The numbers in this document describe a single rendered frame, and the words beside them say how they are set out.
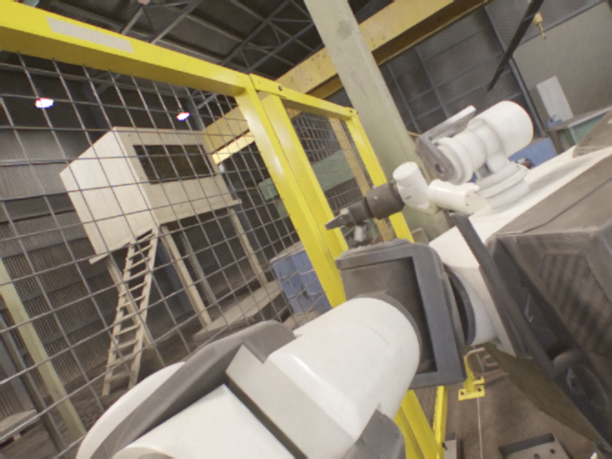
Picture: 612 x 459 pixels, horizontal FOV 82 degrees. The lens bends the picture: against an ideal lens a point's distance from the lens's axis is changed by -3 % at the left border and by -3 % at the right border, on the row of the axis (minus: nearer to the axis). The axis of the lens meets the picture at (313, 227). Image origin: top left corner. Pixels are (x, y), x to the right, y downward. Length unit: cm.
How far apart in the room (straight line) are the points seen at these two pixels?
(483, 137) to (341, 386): 37
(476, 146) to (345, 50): 212
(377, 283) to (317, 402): 21
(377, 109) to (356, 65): 31
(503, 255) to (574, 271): 8
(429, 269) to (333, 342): 18
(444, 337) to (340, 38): 234
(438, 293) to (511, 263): 8
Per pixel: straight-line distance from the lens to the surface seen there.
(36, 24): 73
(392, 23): 1316
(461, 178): 48
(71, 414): 580
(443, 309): 38
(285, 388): 19
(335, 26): 262
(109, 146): 949
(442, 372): 40
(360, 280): 39
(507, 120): 51
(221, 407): 17
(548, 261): 36
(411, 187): 96
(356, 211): 99
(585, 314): 38
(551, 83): 1062
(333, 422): 19
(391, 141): 242
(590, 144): 63
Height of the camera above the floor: 139
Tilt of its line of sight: 2 degrees down
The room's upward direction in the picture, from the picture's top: 25 degrees counter-clockwise
